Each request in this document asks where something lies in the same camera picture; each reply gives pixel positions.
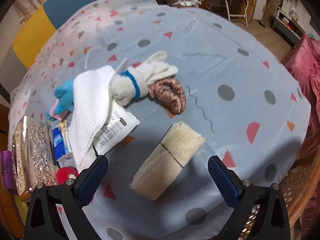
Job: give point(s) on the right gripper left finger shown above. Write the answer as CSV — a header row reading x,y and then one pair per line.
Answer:
x,y
89,179

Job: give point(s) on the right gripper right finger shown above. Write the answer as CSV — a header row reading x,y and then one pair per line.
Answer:
x,y
228,183

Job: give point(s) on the beige gauze cloth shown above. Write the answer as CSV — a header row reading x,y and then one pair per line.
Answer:
x,y
166,161

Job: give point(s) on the brown satin scrunchie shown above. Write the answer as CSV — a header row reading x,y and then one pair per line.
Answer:
x,y
170,93

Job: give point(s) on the red plush sock toy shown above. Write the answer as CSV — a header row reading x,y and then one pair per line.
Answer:
x,y
65,173

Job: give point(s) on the blue tissue pack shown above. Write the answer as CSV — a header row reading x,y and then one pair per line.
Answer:
x,y
61,143

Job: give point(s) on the ornate silver tissue box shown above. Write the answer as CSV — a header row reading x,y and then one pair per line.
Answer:
x,y
32,156

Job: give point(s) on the wicker basket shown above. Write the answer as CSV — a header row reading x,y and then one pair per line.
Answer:
x,y
301,194

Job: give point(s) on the wet wipes packet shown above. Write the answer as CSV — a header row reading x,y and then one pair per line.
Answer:
x,y
119,124

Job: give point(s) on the white waffle cloth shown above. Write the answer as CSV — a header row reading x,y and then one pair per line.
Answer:
x,y
91,97

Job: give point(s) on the blue pink plush toy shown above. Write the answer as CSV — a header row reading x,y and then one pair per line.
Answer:
x,y
64,102

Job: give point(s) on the purple box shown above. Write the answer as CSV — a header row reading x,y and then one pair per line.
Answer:
x,y
7,175

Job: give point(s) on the white knit glove blue band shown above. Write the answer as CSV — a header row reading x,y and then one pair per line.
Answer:
x,y
131,82

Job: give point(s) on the pink blanket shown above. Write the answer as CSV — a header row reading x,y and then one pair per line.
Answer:
x,y
303,64

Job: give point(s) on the multicolour sofa backrest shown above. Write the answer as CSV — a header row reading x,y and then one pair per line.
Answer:
x,y
33,36

